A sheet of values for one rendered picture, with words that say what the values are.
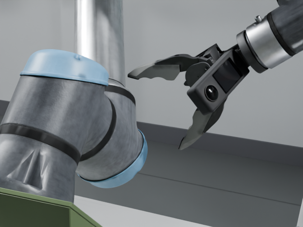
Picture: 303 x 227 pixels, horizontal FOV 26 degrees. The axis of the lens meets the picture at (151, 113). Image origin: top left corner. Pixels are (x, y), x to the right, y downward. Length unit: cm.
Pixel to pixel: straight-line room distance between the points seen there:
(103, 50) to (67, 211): 42
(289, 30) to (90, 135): 33
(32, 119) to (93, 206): 52
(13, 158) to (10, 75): 432
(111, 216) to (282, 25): 54
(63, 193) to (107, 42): 33
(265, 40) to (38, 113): 35
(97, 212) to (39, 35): 364
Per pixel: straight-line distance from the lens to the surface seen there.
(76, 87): 87
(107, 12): 112
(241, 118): 420
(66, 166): 85
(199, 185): 376
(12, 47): 508
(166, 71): 104
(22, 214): 74
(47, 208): 72
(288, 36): 98
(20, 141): 84
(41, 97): 86
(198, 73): 103
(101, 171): 98
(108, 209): 133
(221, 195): 363
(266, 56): 100
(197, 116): 105
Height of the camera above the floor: 140
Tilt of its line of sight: 16 degrees down
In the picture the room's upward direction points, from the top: straight up
